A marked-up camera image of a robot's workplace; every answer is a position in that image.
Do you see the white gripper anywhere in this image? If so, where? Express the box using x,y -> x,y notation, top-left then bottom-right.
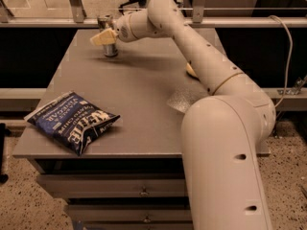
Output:
90,10 -> 157,46

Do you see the silver redbull can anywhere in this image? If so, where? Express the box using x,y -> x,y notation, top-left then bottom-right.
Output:
97,14 -> 118,58

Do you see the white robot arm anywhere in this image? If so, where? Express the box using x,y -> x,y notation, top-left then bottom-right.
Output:
91,0 -> 276,230

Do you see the yellow sponge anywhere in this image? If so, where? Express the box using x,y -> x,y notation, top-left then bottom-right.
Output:
186,63 -> 198,79

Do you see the blue kettle chips bag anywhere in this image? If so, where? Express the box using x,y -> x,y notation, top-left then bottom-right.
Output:
25,91 -> 120,156

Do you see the metal railing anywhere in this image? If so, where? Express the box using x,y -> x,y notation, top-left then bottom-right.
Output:
1,0 -> 307,28

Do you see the grey drawer cabinet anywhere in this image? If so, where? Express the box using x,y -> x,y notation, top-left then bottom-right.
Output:
12,28 -> 271,230

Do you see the top grey drawer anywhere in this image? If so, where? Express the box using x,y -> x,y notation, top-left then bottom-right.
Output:
36,173 -> 187,198

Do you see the grey drawer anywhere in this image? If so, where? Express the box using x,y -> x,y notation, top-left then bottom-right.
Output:
36,173 -> 187,198
64,205 -> 192,223

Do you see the white cable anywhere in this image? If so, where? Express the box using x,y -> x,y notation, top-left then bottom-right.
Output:
268,14 -> 294,108

